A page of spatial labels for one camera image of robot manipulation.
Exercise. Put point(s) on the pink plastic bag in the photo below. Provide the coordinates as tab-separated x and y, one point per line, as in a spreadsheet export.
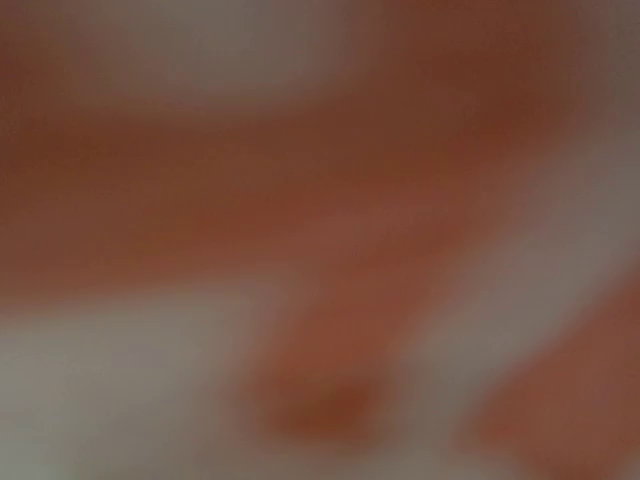
319	239

